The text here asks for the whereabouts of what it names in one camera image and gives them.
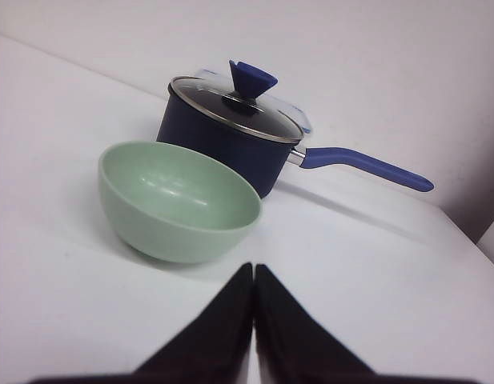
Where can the dark blue saucepan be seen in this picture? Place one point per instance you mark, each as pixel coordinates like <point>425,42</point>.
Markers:
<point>260,161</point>

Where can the green bowl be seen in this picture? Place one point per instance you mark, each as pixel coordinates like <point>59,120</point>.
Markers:
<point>175,204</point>

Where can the clear container blue rim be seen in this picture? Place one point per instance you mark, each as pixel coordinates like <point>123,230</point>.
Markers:
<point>291,110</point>

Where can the glass pot lid blue knob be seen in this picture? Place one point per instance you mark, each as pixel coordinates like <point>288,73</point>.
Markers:
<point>238,103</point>

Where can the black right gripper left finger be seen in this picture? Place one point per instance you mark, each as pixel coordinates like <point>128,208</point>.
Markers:
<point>210,349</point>

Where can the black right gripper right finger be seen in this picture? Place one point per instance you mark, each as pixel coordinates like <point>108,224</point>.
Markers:
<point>295,347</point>

